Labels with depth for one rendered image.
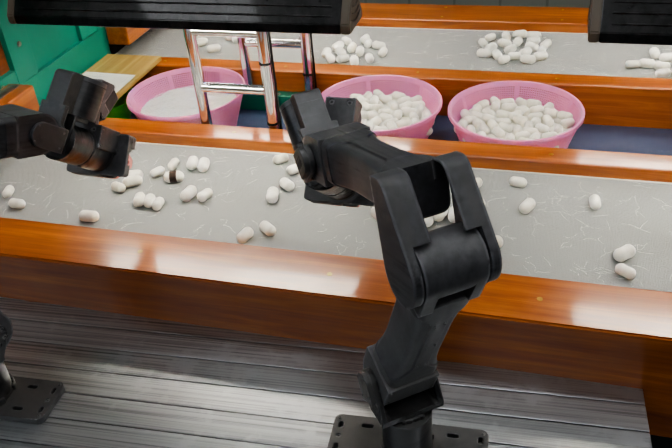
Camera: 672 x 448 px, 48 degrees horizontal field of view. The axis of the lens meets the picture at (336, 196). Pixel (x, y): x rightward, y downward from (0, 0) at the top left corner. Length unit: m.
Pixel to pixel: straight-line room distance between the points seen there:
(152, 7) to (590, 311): 0.83
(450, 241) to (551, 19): 1.39
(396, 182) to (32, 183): 1.01
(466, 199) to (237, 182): 0.78
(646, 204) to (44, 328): 1.00
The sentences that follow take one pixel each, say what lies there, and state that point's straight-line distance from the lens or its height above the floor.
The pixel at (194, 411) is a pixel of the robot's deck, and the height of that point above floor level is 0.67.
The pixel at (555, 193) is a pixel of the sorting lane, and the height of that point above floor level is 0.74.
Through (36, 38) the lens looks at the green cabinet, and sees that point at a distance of 1.82.
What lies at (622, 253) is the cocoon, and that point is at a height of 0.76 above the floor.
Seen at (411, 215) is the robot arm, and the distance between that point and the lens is 0.68.
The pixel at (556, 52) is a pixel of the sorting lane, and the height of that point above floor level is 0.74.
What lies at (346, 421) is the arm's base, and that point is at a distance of 1.04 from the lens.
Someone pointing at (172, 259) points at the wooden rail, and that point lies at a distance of 1.21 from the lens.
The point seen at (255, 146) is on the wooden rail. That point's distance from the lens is 1.51.
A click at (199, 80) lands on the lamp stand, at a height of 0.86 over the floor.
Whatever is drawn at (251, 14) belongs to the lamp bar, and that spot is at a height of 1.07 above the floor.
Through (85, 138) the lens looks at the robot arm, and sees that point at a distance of 1.15.
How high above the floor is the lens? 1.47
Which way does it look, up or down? 33 degrees down
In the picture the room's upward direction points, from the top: 5 degrees counter-clockwise
